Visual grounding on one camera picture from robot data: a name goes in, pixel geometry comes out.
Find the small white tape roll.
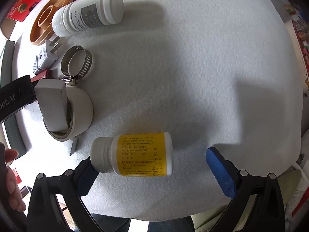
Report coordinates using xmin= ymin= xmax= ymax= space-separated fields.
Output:
xmin=43 ymin=83 xmax=94 ymax=142

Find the red gold-print pack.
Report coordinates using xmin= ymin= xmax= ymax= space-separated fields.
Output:
xmin=31 ymin=70 xmax=52 ymax=83

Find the person's left hand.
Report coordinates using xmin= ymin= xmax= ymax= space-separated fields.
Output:
xmin=0 ymin=148 xmax=26 ymax=213

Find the orange-brown plastic spool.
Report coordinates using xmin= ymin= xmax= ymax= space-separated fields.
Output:
xmin=30 ymin=0 xmax=74 ymax=46

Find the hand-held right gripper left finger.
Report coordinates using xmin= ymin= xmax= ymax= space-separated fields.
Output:
xmin=27 ymin=158 xmax=109 ymax=232

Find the metal hose clamp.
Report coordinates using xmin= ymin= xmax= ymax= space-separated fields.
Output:
xmin=59 ymin=45 xmax=93 ymax=84

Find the grey rectangular tray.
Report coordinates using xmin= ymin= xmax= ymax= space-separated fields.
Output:
xmin=0 ymin=40 xmax=27 ymax=159

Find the white power plug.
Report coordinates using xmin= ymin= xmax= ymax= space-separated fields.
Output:
xmin=31 ymin=36 xmax=63 ymax=75

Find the grey label white bottle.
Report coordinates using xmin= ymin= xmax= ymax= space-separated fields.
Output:
xmin=52 ymin=0 xmax=124 ymax=38

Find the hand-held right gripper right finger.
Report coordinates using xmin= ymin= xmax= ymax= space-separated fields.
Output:
xmin=205 ymin=146 xmax=290 ymax=232

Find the grey rectangular block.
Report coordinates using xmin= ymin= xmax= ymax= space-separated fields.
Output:
xmin=34 ymin=78 xmax=73 ymax=133

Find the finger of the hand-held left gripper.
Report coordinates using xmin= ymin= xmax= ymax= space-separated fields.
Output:
xmin=18 ymin=76 xmax=37 ymax=109

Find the small grey flat piece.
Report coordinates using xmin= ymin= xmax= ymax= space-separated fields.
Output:
xmin=70 ymin=136 xmax=79 ymax=156

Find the yellow label white bottle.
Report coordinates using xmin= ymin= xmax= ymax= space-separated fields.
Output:
xmin=90 ymin=132 xmax=174 ymax=177

